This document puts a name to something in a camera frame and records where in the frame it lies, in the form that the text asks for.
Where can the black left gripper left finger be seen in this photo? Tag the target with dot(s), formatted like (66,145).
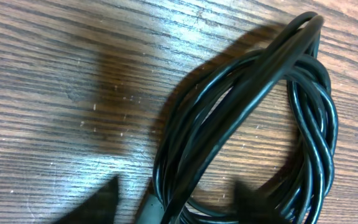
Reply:
(100,208)

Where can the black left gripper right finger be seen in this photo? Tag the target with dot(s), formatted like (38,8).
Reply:
(253,208)

